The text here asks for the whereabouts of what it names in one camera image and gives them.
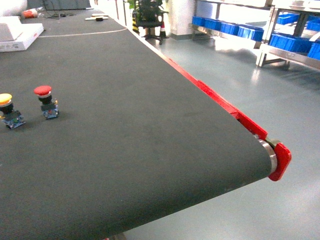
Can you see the steel shelf rack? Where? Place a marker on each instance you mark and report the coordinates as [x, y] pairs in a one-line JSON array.
[[285, 37]]

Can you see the black office chair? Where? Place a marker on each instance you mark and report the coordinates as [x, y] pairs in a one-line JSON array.
[[151, 24]]

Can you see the red mushroom push button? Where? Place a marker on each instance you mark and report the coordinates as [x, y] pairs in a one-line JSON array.
[[49, 106]]

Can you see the yellow mushroom push button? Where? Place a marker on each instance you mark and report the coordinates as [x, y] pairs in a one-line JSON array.
[[10, 117]]

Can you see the orange white object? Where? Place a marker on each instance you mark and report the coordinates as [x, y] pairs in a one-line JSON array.
[[30, 13]]

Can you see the flat white box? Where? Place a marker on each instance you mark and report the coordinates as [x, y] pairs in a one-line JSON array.
[[31, 31]]

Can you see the small white box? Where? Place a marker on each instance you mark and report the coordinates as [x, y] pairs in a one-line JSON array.
[[10, 28]]

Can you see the large white foam roll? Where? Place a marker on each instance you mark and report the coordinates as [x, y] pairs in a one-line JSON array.
[[12, 7]]

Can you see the red conveyor side rail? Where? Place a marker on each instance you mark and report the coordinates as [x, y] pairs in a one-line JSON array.
[[282, 153]]

